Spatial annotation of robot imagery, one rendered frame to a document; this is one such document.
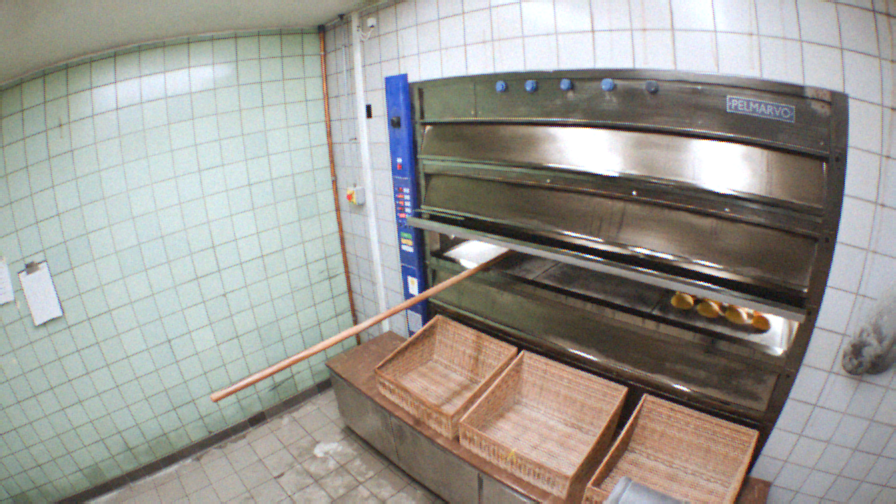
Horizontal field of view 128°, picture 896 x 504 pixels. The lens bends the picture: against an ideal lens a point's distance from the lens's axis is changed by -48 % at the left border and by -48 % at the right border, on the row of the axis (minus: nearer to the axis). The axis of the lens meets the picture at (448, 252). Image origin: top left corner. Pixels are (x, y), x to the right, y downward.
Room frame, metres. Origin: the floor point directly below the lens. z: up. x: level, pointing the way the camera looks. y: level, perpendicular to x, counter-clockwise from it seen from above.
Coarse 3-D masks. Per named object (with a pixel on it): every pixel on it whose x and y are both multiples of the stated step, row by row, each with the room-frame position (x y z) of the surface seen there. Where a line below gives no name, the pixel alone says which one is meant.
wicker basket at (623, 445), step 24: (648, 408) 1.18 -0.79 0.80; (672, 408) 1.11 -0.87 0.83; (624, 432) 1.07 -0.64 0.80; (648, 432) 1.13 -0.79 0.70; (696, 432) 1.00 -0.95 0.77; (720, 432) 0.93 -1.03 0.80; (744, 432) 0.86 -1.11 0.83; (624, 456) 1.11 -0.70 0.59; (648, 456) 1.08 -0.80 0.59; (672, 456) 1.01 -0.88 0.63; (696, 456) 0.95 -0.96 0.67; (720, 456) 0.88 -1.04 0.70; (744, 456) 0.81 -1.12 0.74; (600, 480) 0.97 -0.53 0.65; (648, 480) 0.95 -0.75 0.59; (672, 480) 0.91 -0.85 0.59; (696, 480) 0.87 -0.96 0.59; (720, 480) 0.82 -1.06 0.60
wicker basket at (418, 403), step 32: (448, 320) 2.00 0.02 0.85; (416, 352) 1.94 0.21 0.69; (448, 352) 1.95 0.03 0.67; (512, 352) 1.66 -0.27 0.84; (384, 384) 1.70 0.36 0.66; (416, 384) 1.78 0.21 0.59; (448, 384) 1.77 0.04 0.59; (480, 384) 1.50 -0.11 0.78; (416, 416) 1.53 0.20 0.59; (448, 416) 1.36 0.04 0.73
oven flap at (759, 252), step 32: (448, 192) 2.02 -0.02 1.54; (480, 192) 1.88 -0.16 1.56; (512, 192) 1.77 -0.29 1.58; (544, 192) 1.66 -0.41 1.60; (576, 192) 1.56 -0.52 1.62; (512, 224) 1.69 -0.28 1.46; (544, 224) 1.61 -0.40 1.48; (576, 224) 1.51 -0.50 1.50; (608, 224) 1.42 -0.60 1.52; (640, 224) 1.34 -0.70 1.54; (672, 224) 1.26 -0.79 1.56; (704, 224) 1.18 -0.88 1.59; (736, 224) 1.10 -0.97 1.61; (672, 256) 1.20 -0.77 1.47; (704, 256) 1.14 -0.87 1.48; (736, 256) 1.06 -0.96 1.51; (768, 256) 0.98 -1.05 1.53; (800, 256) 0.90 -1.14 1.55; (800, 288) 0.85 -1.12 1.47
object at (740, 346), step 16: (432, 256) 2.12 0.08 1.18; (448, 256) 2.10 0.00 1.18; (480, 272) 1.88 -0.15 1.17; (496, 272) 1.85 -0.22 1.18; (528, 288) 1.68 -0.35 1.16; (544, 288) 1.63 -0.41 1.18; (560, 288) 1.62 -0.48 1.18; (576, 304) 1.51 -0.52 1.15; (592, 304) 1.46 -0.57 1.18; (608, 304) 1.43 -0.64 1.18; (624, 320) 1.35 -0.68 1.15; (640, 320) 1.30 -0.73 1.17; (656, 320) 1.26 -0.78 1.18; (672, 320) 1.25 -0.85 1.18; (688, 336) 1.15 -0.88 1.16; (704, 336) 1.11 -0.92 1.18; (720, 336) 1.08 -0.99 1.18; (736, 352) 1.00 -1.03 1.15; (752, 352) 0.96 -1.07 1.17; (768, 352) 0.92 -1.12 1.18; (784, 352) 0.89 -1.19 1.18
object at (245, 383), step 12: (504, 252) 2.03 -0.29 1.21; (480, 264) 1.89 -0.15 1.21; (456, 276) 1.77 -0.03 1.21; (468, 276) 1.81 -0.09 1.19; (432, 288) 1.65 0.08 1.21; (444, 288) 1.69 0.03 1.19; (408, 300) 1.55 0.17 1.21; (420, 300) 1.58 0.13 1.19; (384, 312) 1.46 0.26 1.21; (396, 312) 1.49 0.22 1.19; (360, 324) 1.37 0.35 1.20; (372, 324) 1.40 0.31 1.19; (336, 336) 1.29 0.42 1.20; (348, 336) 1.31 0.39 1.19; (312, 348) 1.21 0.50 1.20; (324, 348) 1.24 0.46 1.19; (288, 360) 1.14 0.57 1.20; (300, 360) 1.16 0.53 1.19; (264, 372) 1.07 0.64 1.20; (276, 372) 1.09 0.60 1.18; (240, 384) 0.99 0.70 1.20; (252, 384) 1.02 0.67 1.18; (216, 396) 0.92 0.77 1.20; (228, 396) 0.95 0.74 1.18
